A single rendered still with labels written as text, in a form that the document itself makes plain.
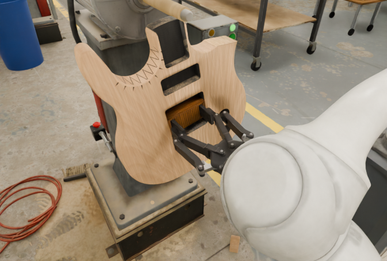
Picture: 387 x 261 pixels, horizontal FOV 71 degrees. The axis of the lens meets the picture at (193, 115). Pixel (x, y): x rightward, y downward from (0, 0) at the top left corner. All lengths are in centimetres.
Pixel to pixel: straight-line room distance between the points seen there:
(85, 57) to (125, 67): 57
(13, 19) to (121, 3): 268
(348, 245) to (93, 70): 44
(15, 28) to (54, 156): 165
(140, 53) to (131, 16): 25
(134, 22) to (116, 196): 92
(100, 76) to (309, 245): 38
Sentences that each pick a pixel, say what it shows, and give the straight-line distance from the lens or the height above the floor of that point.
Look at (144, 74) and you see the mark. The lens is 54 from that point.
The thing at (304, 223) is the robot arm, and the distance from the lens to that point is 24.
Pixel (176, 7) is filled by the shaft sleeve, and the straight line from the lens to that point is 62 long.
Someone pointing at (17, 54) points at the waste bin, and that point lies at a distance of 354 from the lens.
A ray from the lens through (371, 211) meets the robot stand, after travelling 133.
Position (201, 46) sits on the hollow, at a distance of 59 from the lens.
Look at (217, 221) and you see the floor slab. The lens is 168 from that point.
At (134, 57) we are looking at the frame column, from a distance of 102.
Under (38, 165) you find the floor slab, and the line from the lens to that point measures 222.
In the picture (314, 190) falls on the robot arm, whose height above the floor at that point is 125.
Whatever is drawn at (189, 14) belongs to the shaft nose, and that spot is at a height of 126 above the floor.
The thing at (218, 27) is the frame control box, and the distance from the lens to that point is 96.
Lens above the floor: 143
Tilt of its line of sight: 37 degrees down
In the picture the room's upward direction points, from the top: straight up
